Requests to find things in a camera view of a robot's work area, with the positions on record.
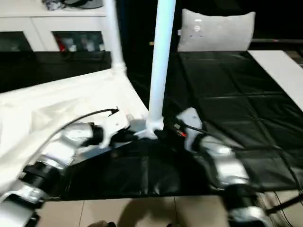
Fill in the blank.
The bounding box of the white plastic table top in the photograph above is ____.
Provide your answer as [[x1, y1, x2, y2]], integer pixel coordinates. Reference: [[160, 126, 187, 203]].
[[0, 68, 158, 197]]

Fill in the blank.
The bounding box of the black mat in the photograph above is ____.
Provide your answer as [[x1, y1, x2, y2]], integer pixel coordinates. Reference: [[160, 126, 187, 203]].
[[0, 51, 303, 199]]

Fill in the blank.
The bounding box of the grey cushion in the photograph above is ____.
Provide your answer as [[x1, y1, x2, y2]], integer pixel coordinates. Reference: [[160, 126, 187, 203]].
[[177, 9, 256, 52]]

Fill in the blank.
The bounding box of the white flat panel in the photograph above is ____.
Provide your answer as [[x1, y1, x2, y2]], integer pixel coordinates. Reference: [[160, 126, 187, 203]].
[[247, 50, 303, 107]]

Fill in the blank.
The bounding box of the black bar with red light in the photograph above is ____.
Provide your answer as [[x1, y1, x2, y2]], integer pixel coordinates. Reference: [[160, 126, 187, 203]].
[[250, 39, 303, 44]]

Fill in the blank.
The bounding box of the grey bag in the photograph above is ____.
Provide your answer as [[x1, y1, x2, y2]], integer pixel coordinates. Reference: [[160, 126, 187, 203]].
[[65, 0, 105, 9]]

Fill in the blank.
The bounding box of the white cabinet with glass doors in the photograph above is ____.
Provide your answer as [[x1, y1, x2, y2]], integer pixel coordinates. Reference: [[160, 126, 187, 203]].
[[0, 0, 112, 52]]

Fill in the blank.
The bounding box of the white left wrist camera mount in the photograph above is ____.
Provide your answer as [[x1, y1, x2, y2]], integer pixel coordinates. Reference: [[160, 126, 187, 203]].
[[99, 111, 132, 149]]

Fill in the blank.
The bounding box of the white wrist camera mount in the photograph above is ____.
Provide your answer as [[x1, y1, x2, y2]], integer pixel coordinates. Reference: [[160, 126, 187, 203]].
[[99, 111, 132, 149], [176, 107, 203, 152]]

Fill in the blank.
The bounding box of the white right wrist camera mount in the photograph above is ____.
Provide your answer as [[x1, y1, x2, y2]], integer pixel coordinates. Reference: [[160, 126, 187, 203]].
[[176, 107, 203, 152]]

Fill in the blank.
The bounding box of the black metal frame bar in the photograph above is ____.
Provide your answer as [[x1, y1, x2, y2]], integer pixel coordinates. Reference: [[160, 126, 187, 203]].
[[265, 195, 303, 215]]

